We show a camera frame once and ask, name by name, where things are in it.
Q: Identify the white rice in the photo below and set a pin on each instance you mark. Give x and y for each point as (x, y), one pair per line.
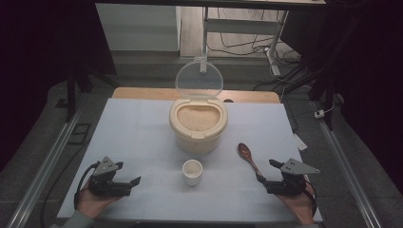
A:
(198, 117)

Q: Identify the white table mat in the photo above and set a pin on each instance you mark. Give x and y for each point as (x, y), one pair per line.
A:
(142, 133)

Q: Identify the black stand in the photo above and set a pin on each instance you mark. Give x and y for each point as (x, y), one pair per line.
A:
(323, 85)
(71, 95)

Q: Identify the clear round container lid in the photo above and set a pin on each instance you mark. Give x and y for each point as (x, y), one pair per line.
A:
(199, 79)

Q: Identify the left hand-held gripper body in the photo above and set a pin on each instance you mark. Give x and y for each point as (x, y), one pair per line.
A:
(103, 186)

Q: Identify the person's right hand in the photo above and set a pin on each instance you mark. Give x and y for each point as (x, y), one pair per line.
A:
(301, 205)

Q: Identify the small white box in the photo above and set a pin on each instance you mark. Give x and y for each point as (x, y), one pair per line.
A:
(319, 113)

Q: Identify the black floor frame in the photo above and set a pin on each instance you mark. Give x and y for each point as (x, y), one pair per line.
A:
(73, 141)

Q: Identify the beige rice container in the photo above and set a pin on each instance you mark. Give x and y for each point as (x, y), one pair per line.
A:
(198, 141)

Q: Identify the person's left hand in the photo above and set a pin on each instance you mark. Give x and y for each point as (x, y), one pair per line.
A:
(90, 204)

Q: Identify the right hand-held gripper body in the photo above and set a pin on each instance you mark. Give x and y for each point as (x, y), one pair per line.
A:
(290, 185)

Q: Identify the brown wooden spoon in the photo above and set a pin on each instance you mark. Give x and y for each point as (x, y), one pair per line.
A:
(245, 151)

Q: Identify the white paper tag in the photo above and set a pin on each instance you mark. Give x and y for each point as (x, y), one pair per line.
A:
(301, 143)

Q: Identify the white cup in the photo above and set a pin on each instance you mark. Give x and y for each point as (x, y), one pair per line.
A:
(192, 177)

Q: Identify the white desk frame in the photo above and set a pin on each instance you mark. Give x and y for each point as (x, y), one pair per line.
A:
(240, 26)

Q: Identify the aluminium rail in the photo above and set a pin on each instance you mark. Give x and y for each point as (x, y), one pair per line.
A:
(348, 171)
(47, 161)

